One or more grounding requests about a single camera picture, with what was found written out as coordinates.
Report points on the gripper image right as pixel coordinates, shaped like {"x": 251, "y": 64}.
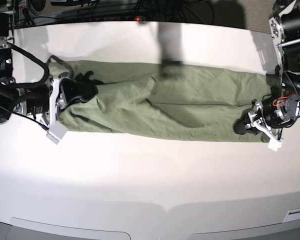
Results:
{"x": 279, "y": 113}

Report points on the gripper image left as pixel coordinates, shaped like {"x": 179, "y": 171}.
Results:
{"x": 28, "y": 102}

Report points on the green T-shirt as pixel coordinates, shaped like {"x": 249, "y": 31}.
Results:
{"x": 172, "y": 102}

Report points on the black power strip red light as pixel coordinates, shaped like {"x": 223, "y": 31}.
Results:
{"x": 124, "y": 18}

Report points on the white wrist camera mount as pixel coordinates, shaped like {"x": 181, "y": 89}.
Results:
{"x": 56, "y": 130}
{"x": 267, "y": 135}

